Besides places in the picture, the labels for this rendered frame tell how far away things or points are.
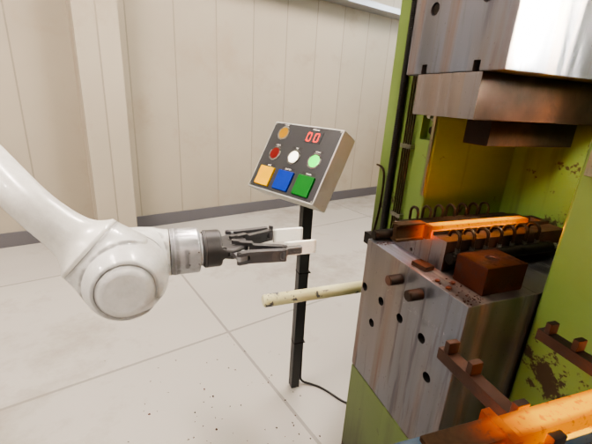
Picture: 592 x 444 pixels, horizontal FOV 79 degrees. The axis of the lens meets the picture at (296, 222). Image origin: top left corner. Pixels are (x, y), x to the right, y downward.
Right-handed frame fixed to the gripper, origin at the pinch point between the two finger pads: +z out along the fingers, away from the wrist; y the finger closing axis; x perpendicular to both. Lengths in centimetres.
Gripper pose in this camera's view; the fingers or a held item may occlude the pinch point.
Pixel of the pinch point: (296, 240)
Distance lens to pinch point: 78.2
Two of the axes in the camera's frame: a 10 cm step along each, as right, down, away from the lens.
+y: 3.6, 3.2, -8.8
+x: 0.6, -9.4, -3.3
